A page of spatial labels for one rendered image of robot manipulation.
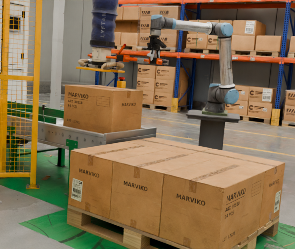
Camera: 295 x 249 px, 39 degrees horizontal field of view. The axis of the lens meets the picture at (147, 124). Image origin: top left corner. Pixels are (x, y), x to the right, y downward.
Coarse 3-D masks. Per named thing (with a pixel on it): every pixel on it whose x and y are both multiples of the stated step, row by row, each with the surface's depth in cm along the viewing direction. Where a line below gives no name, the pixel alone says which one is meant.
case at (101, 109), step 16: (80, 96) 372; (96, 96) 360; (112, 96) 349; (128, 96) 364; (64, 112) 386; (80, 112) 373; (96, 112) 361; (112, 112) 350; (128, 112) 367; (80, 128) 375; (96, 128) 362; (112, 128) 352; (128, 128) 370
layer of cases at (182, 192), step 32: (96, 160) 281; (128, 160) 277; (160, 160) 283; (192, 160) 291; (224, 160) 298; (256, 160) 306; (96, 192) 283; (128, 192) 266; (160, 192) 252; (192, 192) 238; (224, 192) 227; (256, 192) 267; (128, 224) 268; (160, 224) 253; (192, 224) 240; (224, 224) 233; (256, 224) 275
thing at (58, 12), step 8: (56, 0) 638; (64, 0) 643; (56, 8) 639; (56, 16) 640; (56, 24) 641; (56, 32) 642; (56, 40) 643; (56, 48) 645; (56, 56) 646; (56, 64) 648; (56, 72) 650; (56, 80) 652; (56, 88) 654; (56, 96) 656; (56, 104) 659
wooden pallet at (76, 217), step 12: (72, 216) 299; (84, 216) 296; (96, 216) 285; (84, 228) 292; (96, 228) 293; (132, 228) 266; (264, 228) 288; (276, 228) 310; (120, 240) 276; (132, 240) 267; (144, 240) 266; (168, 240) 251; (252, 240) 272
